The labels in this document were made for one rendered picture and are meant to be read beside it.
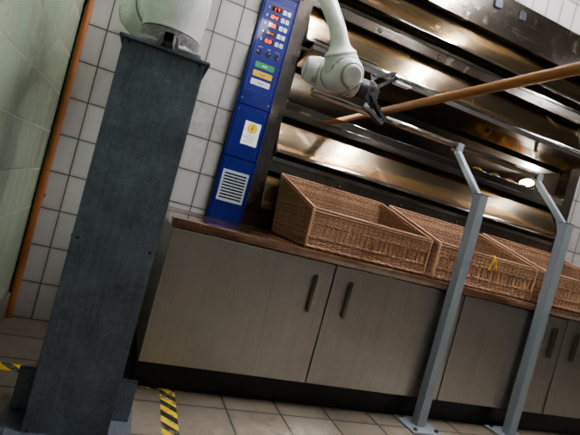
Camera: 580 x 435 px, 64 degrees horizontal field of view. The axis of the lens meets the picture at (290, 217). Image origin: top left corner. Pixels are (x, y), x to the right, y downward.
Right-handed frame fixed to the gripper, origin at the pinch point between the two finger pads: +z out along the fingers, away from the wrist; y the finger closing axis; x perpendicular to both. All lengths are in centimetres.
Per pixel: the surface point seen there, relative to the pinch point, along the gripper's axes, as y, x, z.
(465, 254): 48, 9, 39
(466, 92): 0.8, 35.5, 0.3
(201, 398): 119, 4, -47
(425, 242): 48, -2, 28
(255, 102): 7, -48, -45
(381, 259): 59, -2, 10
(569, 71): 1, 71, 0
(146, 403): 119, 11, -65
